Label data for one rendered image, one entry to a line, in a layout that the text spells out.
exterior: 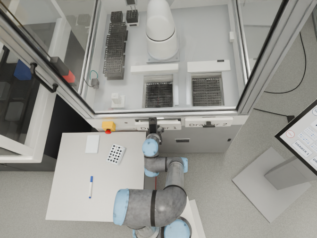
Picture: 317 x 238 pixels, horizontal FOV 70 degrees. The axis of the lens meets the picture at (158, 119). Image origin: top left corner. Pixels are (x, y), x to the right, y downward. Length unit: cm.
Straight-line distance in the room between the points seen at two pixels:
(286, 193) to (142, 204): 175
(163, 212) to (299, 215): 178
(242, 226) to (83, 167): 143
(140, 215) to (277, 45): 73
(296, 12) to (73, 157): 147
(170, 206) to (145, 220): 9
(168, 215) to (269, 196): 162
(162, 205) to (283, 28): 68
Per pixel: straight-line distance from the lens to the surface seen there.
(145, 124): 143
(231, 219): 226
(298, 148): 141
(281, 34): 89
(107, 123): 151
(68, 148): 174
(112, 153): 156
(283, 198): 235
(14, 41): 99
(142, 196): 79
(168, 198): 78
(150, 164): 114
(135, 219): 79
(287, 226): 238
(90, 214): 159
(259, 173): 232
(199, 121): 143
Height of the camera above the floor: 223
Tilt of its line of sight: 66 degrees down
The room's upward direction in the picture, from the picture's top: 18 degrees counter-clockwise
